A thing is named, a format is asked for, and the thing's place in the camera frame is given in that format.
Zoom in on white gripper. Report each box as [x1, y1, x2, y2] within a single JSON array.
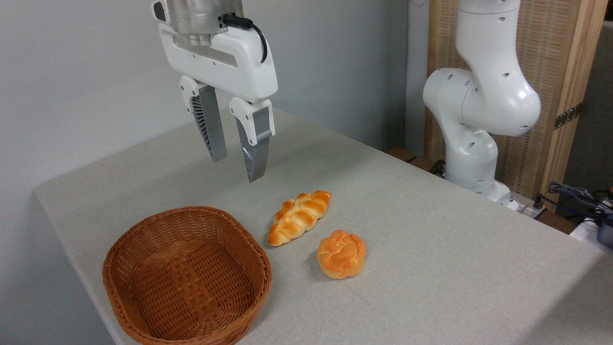
[[159, 23, 279, 184]]

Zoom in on long braided bread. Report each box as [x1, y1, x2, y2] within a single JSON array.
[[267, 190, 332, 247]]

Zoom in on brown wicker basket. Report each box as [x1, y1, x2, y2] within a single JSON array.
[[102, 206, 273, 345]]

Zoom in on round knotted bread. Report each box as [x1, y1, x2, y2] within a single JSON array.
[[316, 229, 367, 280]]

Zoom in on metal screen hinge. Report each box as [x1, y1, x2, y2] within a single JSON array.
[[554, 102, 583, 130]]

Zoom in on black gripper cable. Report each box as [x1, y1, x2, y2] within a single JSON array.
[[222, 14, 268, 64]]

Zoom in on tangled dark cables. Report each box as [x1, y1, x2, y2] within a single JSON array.
[[547, 181, 613, 226]]

